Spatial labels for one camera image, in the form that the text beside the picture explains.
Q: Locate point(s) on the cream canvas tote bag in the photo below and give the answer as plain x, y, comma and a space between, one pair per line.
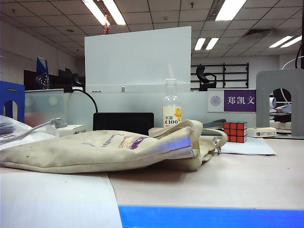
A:
71, 152

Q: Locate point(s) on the clear drink bottle yellow label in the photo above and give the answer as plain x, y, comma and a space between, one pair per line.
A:
171, 118

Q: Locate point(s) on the black rectangular box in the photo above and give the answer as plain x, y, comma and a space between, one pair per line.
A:
123, 122

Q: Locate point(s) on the white board panel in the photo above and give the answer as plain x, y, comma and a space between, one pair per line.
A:
137, 59

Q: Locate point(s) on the gray stapler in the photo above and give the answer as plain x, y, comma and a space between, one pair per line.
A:
213, 124

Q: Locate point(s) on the black office chair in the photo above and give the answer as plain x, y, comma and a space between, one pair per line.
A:
205, 78

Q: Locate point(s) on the frosted glass desk partition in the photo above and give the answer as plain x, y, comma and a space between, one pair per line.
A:
76, 107

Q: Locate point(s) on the white power adapter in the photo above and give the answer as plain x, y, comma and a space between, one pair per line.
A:
71, 130

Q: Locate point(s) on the Rubik's cube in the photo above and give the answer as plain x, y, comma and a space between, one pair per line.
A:
234, 131

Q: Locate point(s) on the fluorescent ceiling light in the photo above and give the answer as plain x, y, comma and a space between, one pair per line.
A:
281, 41
115, 12
200, 44
229, 10
96, 12
291, 41
212, 43

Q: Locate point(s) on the purple and white name sign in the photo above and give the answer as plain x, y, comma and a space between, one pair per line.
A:
240, 101

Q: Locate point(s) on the red hanging ornament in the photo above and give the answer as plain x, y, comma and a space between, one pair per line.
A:
107, 27

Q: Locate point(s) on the small white flat box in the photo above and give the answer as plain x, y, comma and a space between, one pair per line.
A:
261, 132

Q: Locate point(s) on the gray metal bookend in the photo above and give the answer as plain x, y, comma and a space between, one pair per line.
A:
262, 99

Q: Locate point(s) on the blue tape strip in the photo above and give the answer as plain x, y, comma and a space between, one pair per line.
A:
209, 217

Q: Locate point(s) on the blue triangular flag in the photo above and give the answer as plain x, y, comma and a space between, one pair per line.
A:
42, 71

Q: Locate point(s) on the dark desk divider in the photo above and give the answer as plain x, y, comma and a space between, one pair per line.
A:
31, 79

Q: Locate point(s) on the large white paper sheet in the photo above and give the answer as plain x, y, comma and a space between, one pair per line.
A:
47, 202

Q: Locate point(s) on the blue metal bookend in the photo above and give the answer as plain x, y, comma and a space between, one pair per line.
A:
12, 92

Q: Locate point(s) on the stack of printed papers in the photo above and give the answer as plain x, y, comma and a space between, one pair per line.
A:
9, 133

